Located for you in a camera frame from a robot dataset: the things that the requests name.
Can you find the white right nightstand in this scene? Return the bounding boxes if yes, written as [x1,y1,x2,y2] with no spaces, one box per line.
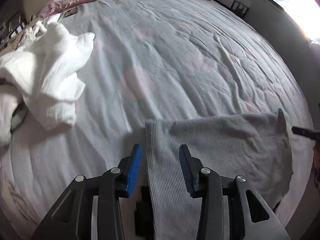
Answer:
[214,0,249,19]

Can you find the cream white blanket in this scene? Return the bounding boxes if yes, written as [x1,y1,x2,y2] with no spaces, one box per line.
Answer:
[1,22,95,146]

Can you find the white pink bed sheet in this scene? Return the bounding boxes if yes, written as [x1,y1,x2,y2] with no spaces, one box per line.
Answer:
[1,0,313,239]

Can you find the grey black raglan shirt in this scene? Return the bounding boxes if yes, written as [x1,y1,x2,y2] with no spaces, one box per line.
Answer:
[132,108,293,239]

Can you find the window with red frame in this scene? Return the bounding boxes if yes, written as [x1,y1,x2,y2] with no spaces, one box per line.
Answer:
[269,0,319,41]

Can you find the left pink pillow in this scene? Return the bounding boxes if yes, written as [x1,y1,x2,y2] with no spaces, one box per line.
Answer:
[35,0,97,19]

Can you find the small photo card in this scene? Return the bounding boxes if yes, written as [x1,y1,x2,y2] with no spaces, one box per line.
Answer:
[63,7,78,18]

